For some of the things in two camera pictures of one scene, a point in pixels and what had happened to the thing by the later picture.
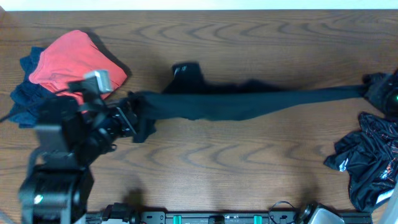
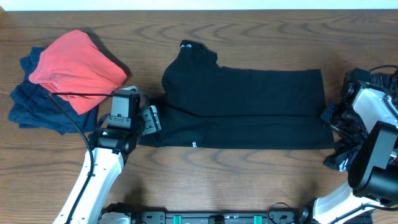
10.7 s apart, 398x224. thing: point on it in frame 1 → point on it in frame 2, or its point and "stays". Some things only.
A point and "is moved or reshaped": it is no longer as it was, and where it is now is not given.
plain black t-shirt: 189,96 is moved or reshaped
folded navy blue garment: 27,97 stays
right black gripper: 377,93 → 326,117
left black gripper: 127,116 → 143,101
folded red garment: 69,58 stays
